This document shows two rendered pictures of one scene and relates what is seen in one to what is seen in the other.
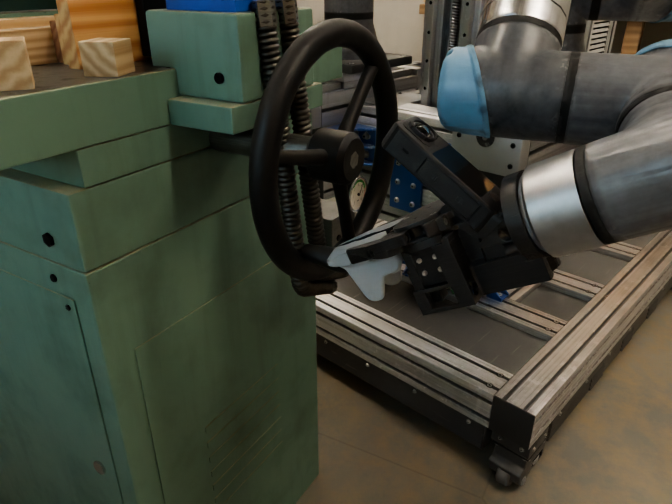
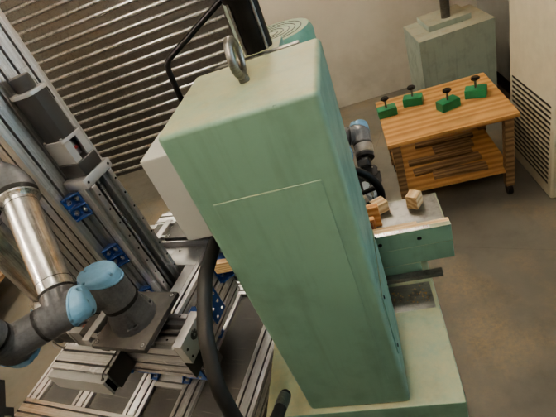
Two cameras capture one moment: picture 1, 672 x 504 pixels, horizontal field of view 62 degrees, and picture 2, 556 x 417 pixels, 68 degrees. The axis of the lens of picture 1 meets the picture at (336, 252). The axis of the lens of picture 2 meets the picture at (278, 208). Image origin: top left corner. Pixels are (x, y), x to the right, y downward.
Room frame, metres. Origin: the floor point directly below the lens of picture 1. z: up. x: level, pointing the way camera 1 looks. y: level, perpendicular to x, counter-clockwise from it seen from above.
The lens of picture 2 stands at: (1.10, 1.11, 1.70)
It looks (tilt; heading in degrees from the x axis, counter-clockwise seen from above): 34 degrees down; 257
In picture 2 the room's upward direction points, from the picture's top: 23 degrees counter-clockwise
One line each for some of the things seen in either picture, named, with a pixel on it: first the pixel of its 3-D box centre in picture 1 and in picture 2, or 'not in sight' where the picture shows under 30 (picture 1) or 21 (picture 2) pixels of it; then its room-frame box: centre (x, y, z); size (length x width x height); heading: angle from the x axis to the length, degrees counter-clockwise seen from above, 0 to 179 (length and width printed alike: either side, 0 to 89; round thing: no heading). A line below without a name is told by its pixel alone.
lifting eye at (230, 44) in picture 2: not in sight; (236, 59); (0.94, 0.54, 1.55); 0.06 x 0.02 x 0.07; 59
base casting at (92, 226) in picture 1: (82, 145); (356, 315); (0.86, 0.40, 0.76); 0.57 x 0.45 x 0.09; 59
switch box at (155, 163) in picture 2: not in sight; (189, 182); (1.08, 0.49, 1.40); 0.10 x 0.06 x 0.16; 59
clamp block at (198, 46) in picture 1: (234, 49); not in sight; (0.70, 0.12, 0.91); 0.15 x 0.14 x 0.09; 149
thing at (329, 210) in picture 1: (317, 226); not in sight; (0.94, 0.03, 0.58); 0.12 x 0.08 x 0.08; 59
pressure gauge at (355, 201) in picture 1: (349, 197); not in sight; (0.91, -0.02, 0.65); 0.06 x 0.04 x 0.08; 149
